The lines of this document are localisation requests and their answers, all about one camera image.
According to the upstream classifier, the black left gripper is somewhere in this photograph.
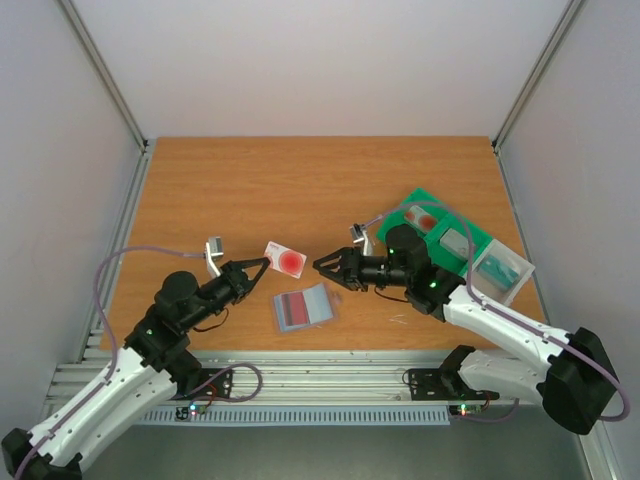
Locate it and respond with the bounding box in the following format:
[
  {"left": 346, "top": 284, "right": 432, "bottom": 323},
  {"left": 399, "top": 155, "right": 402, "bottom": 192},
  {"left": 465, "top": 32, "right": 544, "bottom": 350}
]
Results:
[{"left": 182, "top": 257, "right": 271, "bottom": 331}]

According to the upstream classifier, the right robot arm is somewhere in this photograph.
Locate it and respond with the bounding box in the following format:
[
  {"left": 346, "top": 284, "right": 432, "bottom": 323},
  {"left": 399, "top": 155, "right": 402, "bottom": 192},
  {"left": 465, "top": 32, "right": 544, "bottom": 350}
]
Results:
[{"left": 313, "top": 225, "right": 618, "bottom": 435}]

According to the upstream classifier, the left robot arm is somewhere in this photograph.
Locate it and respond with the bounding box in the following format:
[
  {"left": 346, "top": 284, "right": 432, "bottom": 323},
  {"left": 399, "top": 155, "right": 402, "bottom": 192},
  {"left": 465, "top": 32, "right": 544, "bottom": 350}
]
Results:
[{"left": 1, "top": 257, "right": 269, "bottom": 479}]

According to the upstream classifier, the red grey card in holder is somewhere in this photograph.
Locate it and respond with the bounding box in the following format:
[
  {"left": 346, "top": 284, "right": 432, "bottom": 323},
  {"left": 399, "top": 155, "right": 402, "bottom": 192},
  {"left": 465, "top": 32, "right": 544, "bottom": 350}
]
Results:
[{"left": 274, "top": 291, "right": 310, "bottom": 329}]

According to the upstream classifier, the red white cards stack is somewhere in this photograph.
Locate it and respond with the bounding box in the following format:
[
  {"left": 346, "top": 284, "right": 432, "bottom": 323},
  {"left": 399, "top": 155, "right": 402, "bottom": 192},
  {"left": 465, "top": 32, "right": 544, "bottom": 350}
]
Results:
[{"left": 404, "top": 205, "right": 438, "bottom": 234}]

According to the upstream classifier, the teal cards stack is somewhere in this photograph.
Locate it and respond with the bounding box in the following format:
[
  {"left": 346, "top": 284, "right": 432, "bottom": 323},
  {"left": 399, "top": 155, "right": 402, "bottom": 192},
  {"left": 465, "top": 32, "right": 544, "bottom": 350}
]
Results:
[{"left": 478, "top": 254, "right": 519, "bottom": 291}]

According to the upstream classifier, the green bin far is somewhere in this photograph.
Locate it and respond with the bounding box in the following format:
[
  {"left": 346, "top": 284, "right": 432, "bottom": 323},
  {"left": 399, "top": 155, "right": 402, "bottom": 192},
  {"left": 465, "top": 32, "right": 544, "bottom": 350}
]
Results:
[{"left": 376, "top": 188, "right": 448, "bottom": 251}]

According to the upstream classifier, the green bin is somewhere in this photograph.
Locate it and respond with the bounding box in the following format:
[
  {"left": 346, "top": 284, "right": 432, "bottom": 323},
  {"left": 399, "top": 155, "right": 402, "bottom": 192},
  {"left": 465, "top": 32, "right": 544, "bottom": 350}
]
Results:
[
  {"left": 376, "top": 188, "right": 448, "bottom": 251},
  {"left": 432, "top": 214, "right": 493, "bottom": 276}
]

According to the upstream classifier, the green bin middle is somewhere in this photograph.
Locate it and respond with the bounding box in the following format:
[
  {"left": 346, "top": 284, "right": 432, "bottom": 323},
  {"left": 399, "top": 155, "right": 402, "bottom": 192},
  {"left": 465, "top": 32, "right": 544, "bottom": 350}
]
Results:
[{"left": 432, "top": 214, "right": 493, "bottom": 276}]

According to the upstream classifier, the left controller board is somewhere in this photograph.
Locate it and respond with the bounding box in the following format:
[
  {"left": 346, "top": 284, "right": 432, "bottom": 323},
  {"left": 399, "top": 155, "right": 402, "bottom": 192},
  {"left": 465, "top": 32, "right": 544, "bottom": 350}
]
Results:
[{"left": 175, "top": 404, "right": 208, "bottom": 421}]

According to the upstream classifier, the controller board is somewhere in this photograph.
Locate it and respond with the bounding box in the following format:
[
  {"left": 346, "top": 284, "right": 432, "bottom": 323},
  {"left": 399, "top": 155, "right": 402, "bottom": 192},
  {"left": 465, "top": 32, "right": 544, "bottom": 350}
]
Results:
[
  {"left": 449, "top": 403, "right": 486, "bottom": 417},
  {"left": 175, "top": 404, "right": 208, "bottom": 421}
]

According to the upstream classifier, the white translucent bin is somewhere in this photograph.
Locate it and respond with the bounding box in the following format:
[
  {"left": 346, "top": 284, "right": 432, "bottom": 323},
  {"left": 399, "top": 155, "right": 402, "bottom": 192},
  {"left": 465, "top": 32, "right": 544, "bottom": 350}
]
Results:
[{"left": 471, "top": 239, "right": 535, "bottom": 306}]

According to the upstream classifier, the right controller board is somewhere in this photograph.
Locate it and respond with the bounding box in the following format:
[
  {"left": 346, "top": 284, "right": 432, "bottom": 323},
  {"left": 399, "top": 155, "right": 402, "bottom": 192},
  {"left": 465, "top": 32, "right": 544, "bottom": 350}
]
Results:
[{"left": 449, "top": 403, "right": 486, "bottom": 417}]

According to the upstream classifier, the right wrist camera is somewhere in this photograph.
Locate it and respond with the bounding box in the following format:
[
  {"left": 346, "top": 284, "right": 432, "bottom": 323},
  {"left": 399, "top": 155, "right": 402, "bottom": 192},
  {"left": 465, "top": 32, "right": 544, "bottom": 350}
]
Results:
[{"left": 350, "top": 223, "right": 374, "bottom": 256}]

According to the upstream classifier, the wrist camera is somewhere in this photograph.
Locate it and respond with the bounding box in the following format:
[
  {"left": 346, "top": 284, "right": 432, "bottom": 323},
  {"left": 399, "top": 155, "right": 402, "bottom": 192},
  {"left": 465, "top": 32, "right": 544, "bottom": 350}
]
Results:
[
  {"left": 350, "top": 223, "right": 374, "bottom": 256},
  {"left": 204, "top": 236, "right": 224, "bottom": 279}
]

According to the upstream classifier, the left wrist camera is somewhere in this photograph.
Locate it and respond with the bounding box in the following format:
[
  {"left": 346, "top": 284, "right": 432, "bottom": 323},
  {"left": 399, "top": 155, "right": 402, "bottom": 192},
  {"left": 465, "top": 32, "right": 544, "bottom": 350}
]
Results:
[{"left": 204, "top": 236, "right": 224, "bottom": 279}]

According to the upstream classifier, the aluminium table edge rail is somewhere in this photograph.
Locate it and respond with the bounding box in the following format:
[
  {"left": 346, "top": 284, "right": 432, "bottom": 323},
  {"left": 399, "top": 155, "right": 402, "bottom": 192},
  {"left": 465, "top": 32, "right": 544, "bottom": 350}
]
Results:
[{"left": 45, "top": 348, "right": 449, "bottom": 408}]

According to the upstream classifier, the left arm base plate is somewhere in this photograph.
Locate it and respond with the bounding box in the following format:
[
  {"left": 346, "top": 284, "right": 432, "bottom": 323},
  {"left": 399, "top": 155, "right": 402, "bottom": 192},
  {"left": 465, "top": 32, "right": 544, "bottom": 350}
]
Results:
[{"left": 171, "top": 368, "right": 233, "bottom": 400}]

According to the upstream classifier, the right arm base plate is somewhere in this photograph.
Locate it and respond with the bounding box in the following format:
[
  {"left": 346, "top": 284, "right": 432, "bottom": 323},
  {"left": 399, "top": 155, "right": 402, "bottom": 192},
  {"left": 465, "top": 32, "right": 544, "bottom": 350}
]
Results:
[{"left": 402, "top": 368, "right": 500, "bottom": 402}]

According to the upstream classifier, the grey slotted cable duct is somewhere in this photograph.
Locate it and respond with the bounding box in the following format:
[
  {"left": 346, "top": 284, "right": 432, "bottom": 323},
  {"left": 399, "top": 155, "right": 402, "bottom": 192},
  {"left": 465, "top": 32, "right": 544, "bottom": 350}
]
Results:
[{"left": 137, "top": 405, "right": 450, "bottom": 428}]

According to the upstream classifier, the aluminium corner post left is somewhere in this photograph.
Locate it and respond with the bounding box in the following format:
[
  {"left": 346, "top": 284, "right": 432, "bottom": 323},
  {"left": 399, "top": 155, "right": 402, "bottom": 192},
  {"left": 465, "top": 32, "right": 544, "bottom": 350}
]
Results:
[{"left": 57, "top": 0, "right": 151, "bottom": 154}]

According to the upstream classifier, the aluminium corner post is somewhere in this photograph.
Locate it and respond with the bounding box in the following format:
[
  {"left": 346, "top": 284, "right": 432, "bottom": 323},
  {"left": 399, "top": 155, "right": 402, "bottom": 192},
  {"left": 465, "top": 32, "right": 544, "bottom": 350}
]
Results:
[
  {"left": 491, "top": 0, "right": 586, "bottom": 151},
  {"left": 57, "top": 0, "right": 151, "bottom": 154}
]

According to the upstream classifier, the aluminium corner post right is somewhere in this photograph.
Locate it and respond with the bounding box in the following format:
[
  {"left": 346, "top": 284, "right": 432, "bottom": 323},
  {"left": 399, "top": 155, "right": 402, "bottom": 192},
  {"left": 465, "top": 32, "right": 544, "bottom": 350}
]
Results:
[{"left": 491, "top": 0, "right": 586, "bottom": 151}]

